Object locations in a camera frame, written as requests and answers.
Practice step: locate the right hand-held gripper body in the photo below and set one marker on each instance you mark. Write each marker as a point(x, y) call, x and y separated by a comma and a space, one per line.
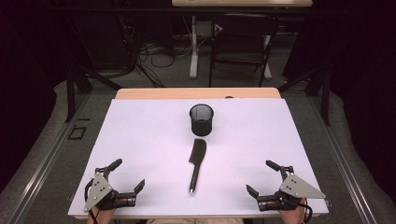
point(295, 186)

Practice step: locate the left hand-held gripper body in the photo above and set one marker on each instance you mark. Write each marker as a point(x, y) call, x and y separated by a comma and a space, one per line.
point(99, 191)

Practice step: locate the black mesh pen cup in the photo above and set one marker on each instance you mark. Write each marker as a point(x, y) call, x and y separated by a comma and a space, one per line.
point(201, 123)

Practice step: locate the person's left hand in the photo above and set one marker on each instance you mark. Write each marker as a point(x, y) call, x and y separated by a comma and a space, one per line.
point(102, 217)

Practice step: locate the person's right hand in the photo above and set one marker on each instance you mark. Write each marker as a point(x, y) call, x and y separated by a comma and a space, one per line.
point(294, 216)

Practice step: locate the white table board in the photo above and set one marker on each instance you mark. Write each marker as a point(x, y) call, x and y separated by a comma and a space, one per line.
point(149, 140)

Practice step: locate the black metal stand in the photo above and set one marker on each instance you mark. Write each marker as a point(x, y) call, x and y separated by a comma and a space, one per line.
point(70, 93)
point(325, 99)

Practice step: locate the wooden table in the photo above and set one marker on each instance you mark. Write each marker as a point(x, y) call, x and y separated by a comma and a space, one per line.
point(186, 93)

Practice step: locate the white desk leg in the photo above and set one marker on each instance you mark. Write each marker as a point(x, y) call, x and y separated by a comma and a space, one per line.
point(194, 59)
point(267, 62)

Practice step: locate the black folding chair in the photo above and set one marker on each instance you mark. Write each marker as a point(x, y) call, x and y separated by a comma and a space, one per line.
point(243, 31)

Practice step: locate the white power box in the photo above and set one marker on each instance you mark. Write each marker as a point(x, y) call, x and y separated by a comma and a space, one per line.
point(207, 28)

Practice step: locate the aluminium floor rail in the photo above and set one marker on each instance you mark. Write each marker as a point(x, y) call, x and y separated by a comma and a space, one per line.
point(46, 161)
point(345, 168)

